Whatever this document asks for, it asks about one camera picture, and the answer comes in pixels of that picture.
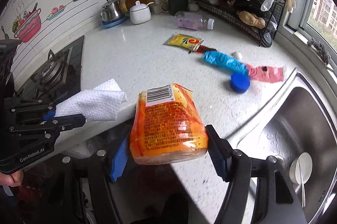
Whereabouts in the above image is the apartment building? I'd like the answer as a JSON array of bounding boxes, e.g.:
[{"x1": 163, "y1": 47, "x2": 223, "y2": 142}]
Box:
[{"x1": 311, "y1": 0, "x2": 337, "y2": 27}]

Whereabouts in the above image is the pink face-print wrapper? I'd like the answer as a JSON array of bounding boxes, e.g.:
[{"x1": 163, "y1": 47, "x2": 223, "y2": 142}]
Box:
[{"x1": 241, "y1": 63, "x2": 286, "y2": 83}]

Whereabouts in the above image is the blue bottle cap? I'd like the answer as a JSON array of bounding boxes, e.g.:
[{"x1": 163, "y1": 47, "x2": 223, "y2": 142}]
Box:
[{"x1": 230, "y1": 73, "x2": 250, "y2": 93}]

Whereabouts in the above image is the thin metal utensil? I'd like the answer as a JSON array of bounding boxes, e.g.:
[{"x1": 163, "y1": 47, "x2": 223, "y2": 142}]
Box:
[{"x1": 297, "y1": 161, "x2": 306, "y2": 208}]

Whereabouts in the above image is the stainless steel sink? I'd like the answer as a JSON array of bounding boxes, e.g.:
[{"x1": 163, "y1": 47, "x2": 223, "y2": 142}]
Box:
[{"x1": 226, "y1": 68, "x2": 337, "y2": 224}]

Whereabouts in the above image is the pink plastic bottle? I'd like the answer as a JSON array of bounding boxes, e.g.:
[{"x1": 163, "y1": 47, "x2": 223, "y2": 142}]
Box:
[{"x1": 176, "y1": 11, "x2": 215, "y2": 30}]

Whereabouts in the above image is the grey bristly brush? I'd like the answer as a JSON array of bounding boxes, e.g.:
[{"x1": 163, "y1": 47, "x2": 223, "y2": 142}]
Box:
[{"x1": 307, "y1": 38, "x2": 332, "y2": 66}]

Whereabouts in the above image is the black glass gas stove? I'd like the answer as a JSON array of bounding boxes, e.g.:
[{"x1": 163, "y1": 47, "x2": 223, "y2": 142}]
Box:
[{"x1": 16, "y1": 35, "x2": 85, "y2": 106}]

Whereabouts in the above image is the steel teapot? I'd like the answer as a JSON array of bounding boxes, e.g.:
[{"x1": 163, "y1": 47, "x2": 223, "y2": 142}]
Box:
[{"x1": 100, "y1": 0, "x2": 124, "y2": 23}]

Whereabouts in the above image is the dark lumpy item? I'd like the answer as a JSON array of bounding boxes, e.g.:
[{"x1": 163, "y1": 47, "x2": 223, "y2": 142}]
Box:
[{"x1": 233, "y1": 0, "x2": 264, "y2": 19}]

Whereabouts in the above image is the orange noodle packet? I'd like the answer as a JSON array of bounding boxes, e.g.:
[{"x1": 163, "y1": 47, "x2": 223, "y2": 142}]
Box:
[{"x1": 129, "y1": 83, "x2": 210, "y2": 164}]

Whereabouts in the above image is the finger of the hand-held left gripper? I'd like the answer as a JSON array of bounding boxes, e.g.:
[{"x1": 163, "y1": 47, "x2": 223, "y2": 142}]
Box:
[
  {"x1": 11, "y1": 114, "x2": 86, "y2": 140},
  {"x1": 11, "y1": 93, "x2": 69, "y2": 122}
]

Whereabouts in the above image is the cartoon kitchen wall sticker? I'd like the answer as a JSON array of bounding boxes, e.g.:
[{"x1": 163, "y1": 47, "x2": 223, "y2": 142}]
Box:
[{"x1": 0, "y1": 0, "x2": 95, "y2": 42}]

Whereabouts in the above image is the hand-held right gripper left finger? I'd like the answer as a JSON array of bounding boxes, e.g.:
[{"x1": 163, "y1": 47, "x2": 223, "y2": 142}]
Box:
[{"x1": 62, "y1": 125, "x2": 132, "y2": 224}]

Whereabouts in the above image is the white paper towel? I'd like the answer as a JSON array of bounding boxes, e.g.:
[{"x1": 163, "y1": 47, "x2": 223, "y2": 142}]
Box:
[{"x1": 54, "y1": 78, "x2": 127, "y2": 121}]

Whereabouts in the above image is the dark green mug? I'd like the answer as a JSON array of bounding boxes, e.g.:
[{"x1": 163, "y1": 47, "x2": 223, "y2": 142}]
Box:
[{"x1": 161, "y1": 0, "x2": 189, "y2": 16}]

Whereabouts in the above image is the white lidded jar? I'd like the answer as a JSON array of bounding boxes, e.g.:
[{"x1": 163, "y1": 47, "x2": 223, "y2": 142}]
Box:
[{"x1": 130, "y1": 1, "x2": 154, "y2": 24}]

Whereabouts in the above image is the person's left hand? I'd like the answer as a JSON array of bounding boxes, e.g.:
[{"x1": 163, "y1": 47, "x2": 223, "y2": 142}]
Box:
[{"x1": 0, "y1": 170, "x2": 24, "y2": 186}]

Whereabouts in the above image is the blue tray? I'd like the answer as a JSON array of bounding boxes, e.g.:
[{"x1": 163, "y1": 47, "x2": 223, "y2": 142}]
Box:
[{"x1": 101, "y1": 17, "x2": 127, "y2": 28}]

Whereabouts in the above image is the black round sink stopper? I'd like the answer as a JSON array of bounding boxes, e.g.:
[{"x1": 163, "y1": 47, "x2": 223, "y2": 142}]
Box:
[{"x1": 261, "y1": 31, "x2": 273, "y2": 48}]

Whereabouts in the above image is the window frame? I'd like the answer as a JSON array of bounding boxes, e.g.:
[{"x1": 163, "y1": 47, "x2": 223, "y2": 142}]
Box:
[{"x1": 276, "y1": 0, "x2": 337, "y2": 74}]

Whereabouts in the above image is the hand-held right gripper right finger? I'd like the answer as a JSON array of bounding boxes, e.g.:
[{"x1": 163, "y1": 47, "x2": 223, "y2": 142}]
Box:
[{"x1": 205, "y1": 124, "x2": 307, "y2": 224}]

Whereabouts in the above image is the yellow seasoning packet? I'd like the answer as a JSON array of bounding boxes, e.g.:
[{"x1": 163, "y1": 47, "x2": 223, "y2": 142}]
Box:
[{"x1": 163, "y1": 33, "x2": 204, "y2": 52}]

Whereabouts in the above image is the brown potato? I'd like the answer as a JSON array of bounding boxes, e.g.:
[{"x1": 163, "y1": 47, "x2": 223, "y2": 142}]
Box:
[{"x1": 238, "y1": 10, "x2": 266, "y2": 28}]

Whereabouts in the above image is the red chili sauce packet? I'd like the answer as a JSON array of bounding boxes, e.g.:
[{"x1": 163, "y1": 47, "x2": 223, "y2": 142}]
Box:
[{"x1": 196, "y1": 45, "x2": 217, "y2": 53}]

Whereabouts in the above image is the white bowl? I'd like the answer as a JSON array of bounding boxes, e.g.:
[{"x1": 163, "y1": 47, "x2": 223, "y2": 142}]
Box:
[{"x1": 289, "y1": 152, "x2": 313, "y2": 184}]

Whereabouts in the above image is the blue face-print wrapper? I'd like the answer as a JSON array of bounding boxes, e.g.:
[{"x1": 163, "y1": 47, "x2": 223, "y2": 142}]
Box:
[{"x1": 203, "y1": 51, "x2": 248, "y2": 74}]

